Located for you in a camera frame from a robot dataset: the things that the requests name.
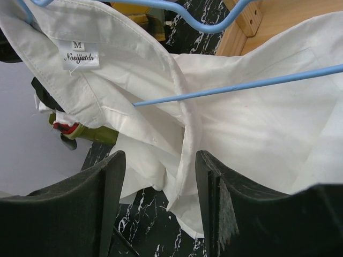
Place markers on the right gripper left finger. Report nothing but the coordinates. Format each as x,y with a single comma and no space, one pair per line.
74,217

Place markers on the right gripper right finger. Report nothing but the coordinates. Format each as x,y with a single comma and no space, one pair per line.
244,218

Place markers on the white shirt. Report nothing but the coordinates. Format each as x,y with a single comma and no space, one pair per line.
96,63

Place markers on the blue wire hanger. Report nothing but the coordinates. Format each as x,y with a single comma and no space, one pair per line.
214,91

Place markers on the green laundry basket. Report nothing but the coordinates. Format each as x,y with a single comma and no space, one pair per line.
102,135

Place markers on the white clothes in basket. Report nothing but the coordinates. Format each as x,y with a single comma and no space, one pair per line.
63,122

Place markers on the black garment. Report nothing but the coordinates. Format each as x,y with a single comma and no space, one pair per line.
8,55

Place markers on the wooden clothes rack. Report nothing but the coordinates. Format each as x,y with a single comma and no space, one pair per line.
261,20

